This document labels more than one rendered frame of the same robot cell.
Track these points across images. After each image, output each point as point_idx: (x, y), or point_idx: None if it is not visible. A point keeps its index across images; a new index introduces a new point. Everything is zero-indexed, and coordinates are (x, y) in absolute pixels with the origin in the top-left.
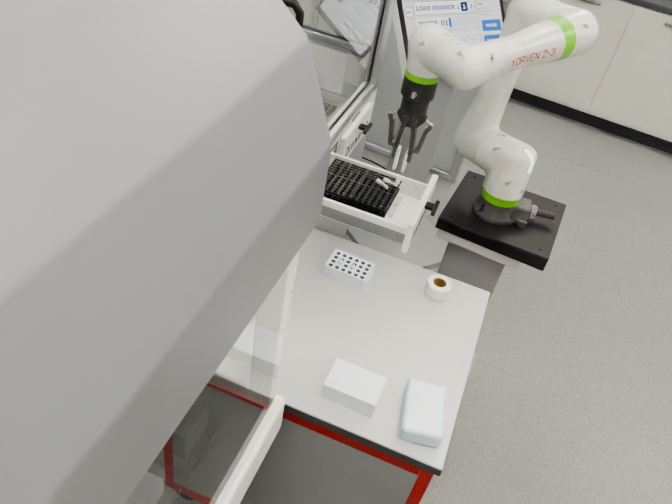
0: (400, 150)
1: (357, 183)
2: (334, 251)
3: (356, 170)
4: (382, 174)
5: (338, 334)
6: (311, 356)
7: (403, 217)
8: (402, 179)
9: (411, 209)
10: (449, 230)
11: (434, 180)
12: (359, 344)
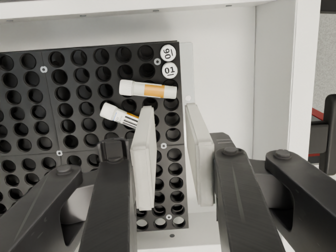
0: (150, 141)
1: (55, 157)
2: None
3: (1, 21)
4: (99, 48)
5: None
6: None
7: (221, 121)
8: (172, 8)
9: (231, 72)
10: (327, 13)
11: (314, 9)
12: None
